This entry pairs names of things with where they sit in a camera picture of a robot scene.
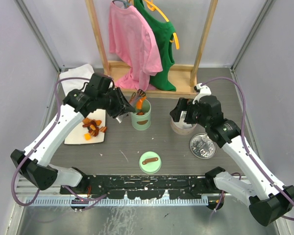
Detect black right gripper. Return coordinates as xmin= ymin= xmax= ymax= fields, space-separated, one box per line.
xmin=170 ymin=97 xmax=210 ymax=128

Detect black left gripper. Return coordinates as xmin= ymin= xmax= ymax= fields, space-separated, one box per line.
xmin=98 ymin=87 xmax=135 ymax=118

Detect white cloth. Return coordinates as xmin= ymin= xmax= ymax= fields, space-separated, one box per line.
xmin=59 ymin=64 xmax=94 ymax=96

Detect metal serving tongs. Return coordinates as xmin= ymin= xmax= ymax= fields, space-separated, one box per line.
xmin=116 ymin=89 xmax=146 ymax=123

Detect mint green tin canister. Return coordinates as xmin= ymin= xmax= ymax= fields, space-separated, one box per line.
xmin=130 ymin=99 xmax=151 ymax=131

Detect white square plate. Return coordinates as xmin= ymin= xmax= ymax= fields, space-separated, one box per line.
xmin=64 ymin=109 xmax=106 ymax=145

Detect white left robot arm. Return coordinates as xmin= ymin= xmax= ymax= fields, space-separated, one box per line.
xmin=11 ymin=73 xmax=135 ymax=194

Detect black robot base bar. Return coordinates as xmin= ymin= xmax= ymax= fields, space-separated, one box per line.
xmin=71 ymin=175 xmax=221 ymax=200

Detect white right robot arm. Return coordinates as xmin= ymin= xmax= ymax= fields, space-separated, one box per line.
xmin=170 ymin=95 xmax=294 ymax=226

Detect round silver tin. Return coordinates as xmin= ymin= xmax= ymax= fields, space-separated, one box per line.
xmin=171 ymin=119 xmax=197 ymax=136

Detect orange fried shrimp piece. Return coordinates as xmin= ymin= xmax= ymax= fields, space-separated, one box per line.
xmin=82 ymin=117 xmax=92 ymax=125

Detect silver embossed tin lid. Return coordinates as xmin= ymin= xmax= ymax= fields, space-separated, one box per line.
xmin=190 ymin=133 xmax=217 ymax=159

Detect orange salmon sushi piece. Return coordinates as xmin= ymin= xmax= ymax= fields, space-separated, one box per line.
xmin=136 ymin=96 xmax=146 ymax=110

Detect wooden clothes rack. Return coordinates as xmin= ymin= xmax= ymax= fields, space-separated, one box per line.
xmin=86 ymin=0 xmax=217 ymax=98

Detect mint green canister lid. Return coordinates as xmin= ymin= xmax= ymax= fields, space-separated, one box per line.
xmin=139 ymin=151 xmax=162 ymax=174

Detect pink t-shirt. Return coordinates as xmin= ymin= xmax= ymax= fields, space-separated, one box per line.
xmin=109 ymin=3 xmax=163 ymax=91

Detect green t-shirt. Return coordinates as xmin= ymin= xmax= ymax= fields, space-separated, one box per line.
xmin=134 ymin=0 xmax=176 ymax=92

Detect grey clothes hanger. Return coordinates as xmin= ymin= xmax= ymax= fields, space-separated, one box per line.
xmin=112 ymin=0 xmax=132 ymax=9

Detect orange clothes hanger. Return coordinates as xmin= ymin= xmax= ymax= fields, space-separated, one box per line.
xmin=142 ymin=0 xmax=181 ymax=50

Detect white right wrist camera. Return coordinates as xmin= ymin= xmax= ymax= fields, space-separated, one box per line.
xmin=193 ymin=83 xmax=212 ymax=104

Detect white slotted cable duct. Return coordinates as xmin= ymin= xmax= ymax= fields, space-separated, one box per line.
xmin=31 ymin=196 xmax=208 ymax=207

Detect left aluminium frame post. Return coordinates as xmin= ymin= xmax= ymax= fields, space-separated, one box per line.
xmin=14 ymin=0 xmax=65 ymax=73

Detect aluminium corner frame post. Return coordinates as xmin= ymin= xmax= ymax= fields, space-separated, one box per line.
xmin=231 ymin=0 xmax=275 ymax=72

